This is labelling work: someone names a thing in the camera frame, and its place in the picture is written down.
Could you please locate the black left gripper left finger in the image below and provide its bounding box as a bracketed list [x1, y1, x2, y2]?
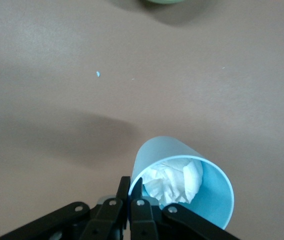
[0, 176, 131, 240]

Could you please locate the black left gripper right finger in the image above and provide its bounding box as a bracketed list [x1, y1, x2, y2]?
[130, 177, 240, 240]

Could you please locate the blue cup holding tissue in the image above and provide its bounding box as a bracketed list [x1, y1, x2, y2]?
[128, 135, 235, 231]

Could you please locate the white crumpled tissue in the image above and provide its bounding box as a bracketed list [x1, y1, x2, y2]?
[141, 157, 205, 205]

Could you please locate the green bowl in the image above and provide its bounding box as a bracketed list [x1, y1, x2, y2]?
[141, 0, 187, 5]

